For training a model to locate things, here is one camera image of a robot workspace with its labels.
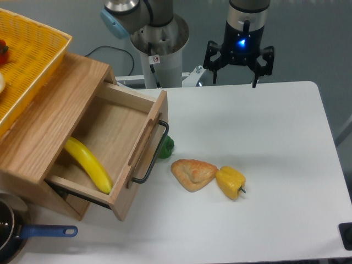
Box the yellow banana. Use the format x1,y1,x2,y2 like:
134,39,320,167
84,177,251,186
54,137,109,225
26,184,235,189
64,137,113,194

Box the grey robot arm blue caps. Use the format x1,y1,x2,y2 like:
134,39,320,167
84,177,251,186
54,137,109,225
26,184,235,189
101,1,274,89

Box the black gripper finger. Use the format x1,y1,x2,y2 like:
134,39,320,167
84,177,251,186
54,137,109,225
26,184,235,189
252,46,274,88
203,41,226,83

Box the wooden top drawer black handle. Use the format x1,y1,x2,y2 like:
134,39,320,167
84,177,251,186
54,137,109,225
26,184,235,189
46,83,168,221

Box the white round item in basket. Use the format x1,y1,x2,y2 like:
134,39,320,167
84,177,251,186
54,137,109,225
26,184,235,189
0,73,6,92

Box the wooden drawer cabinet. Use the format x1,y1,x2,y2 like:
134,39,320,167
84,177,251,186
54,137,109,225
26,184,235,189
0,52,118,222

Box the white metal base bracket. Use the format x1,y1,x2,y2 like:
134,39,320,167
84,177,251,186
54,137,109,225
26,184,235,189
115,65,206,89

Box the green bell pepper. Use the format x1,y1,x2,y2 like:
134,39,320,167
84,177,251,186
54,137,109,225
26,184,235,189
158,136,174,159

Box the black cable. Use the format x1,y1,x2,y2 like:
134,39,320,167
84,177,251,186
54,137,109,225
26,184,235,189
84,45,135,78

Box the yellow plastic mesh basket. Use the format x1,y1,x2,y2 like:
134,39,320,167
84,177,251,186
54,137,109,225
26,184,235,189
1,9,72,134

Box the black pan blue handle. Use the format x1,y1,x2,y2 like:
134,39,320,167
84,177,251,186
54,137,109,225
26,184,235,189
1,193,78,263

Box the golden triangular pastry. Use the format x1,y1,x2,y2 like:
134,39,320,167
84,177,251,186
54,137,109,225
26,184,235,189
170,159,218,193

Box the yellow bell pepper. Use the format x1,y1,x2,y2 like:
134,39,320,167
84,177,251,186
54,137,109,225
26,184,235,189
216,166,246,200

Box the red tomato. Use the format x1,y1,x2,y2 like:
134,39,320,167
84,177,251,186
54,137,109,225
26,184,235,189
0,40,9,65

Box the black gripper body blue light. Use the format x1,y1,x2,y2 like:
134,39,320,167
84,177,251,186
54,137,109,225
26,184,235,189
221,22,265,67

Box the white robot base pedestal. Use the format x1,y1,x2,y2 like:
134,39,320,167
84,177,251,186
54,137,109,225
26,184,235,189
130,14,189,89

